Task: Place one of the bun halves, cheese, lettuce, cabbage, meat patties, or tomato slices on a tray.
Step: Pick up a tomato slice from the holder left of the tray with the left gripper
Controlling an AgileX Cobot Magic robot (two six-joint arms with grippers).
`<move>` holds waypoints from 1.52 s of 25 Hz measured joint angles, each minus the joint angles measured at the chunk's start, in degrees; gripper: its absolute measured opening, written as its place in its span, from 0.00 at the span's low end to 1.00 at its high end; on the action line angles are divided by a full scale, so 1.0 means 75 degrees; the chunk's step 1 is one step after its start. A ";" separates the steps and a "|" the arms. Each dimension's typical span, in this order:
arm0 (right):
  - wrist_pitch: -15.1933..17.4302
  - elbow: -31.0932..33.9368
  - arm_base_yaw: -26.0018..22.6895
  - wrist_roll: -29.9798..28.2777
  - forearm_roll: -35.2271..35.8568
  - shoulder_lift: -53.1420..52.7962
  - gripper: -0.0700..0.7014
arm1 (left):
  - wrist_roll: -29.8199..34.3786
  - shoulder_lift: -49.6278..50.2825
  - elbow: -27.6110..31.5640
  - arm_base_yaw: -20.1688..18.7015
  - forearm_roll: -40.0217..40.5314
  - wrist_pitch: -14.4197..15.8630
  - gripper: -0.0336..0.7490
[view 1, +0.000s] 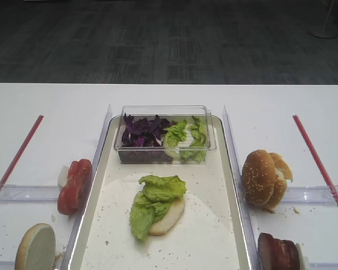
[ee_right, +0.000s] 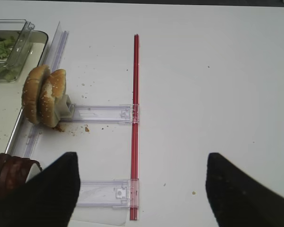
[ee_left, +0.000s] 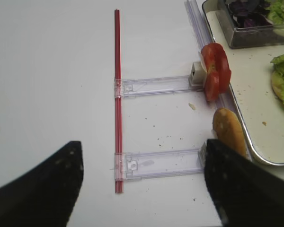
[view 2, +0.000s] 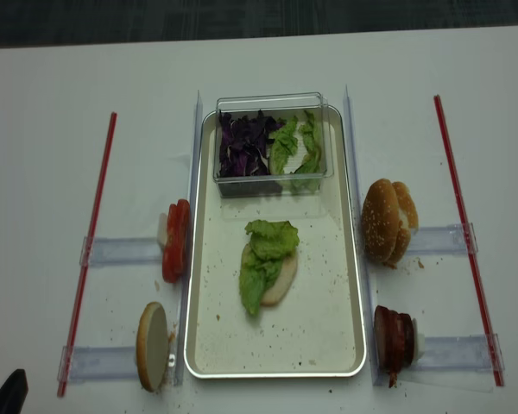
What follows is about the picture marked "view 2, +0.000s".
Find red tomato slice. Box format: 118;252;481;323
172;199;190;275

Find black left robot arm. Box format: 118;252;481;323
0;369;28;414

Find lettuce leaf on bun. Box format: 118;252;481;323
238;219;300;317

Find green lettuce in container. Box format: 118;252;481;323
264;110;323;195

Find remaining tomato slices stack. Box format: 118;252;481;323
162;204;184;283

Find sliced meat patties stack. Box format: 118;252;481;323
374;305;418;388

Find white stopper behind meat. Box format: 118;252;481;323
413;333;425;363

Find clear plastic container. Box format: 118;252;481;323
212;92;333;198

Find purple cabbage leaves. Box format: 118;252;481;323
218;110;286;178

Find bottom bun on tray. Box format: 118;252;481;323
261;252;298;306

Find sesame bun front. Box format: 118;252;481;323
361;179;400;262

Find sesame bun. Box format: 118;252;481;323
388;181;419;267
361;179;400;262

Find white metal tray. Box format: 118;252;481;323
184;108;366;379

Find sesame bun rear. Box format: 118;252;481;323
388;181;419;267

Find bun half left holder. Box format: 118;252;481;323
136;302;169;392

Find clear holder upper left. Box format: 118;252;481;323
79;237;163;267

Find clear holder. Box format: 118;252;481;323
411;334;505;372
57;346;138;383
406;223;478;255
79;237;163;267

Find left red straw rod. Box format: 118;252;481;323
57;112;117;398

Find red straw rod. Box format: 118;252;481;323
433;95;505;387
57;112;117;398

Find clear holder upper right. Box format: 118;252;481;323
406;223;478;255

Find clear holder lower left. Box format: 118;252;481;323
57;346;138;383

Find clear holder lower right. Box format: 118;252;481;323
411;334;505;372

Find right red straw rod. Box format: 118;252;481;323
433;95;505;387

